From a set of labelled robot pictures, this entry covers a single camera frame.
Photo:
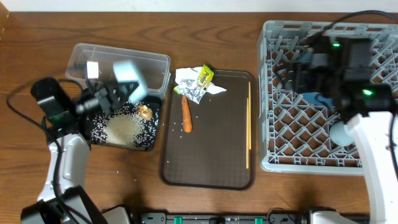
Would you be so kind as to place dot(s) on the clear plastic bin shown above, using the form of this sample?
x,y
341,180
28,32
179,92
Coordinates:
x,y
155,68

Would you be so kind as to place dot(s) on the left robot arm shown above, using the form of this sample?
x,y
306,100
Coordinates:
x,y
67,128

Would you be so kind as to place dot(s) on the light blue cup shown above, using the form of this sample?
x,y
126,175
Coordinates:
x,y
340,135

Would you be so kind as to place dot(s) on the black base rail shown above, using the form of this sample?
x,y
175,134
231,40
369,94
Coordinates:
x,y
163,218

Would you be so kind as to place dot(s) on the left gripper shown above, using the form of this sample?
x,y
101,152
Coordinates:
x,y
107,98

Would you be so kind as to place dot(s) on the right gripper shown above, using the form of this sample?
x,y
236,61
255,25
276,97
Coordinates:
x,y
301,71

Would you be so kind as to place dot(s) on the white paper napkin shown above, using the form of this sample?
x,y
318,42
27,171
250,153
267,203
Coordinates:
x,y
217,89

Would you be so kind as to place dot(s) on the spilled rice pile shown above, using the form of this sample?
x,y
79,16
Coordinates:
x,y
124,129

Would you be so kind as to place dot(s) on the brown food piece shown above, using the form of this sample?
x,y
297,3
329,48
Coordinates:
x,y
144,112

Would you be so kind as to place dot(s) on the light blue rice bowl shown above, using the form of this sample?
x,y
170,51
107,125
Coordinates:
x,y
126,72

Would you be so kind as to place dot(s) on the brown serving tray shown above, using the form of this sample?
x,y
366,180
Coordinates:
x,y
214,154

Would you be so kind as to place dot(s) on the dark blue plate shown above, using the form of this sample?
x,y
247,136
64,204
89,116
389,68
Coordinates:
x,y
317,99

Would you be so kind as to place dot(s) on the orange carrot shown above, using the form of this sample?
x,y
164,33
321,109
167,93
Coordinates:
x,y
187,119

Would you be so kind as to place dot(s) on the snack wrapper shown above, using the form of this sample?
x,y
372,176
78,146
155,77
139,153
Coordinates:
x,y
193,82

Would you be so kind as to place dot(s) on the black plastic tray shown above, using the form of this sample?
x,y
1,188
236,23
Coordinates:
x,y
124,130

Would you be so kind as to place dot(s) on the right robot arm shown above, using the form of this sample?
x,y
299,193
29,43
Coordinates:
x,y
338,68

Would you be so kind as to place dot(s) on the grey dishwasher rack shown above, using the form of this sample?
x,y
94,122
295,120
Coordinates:
x,y
295,135

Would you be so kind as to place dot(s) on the wooden chopsticks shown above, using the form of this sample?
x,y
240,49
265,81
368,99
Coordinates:
x,y
247,133

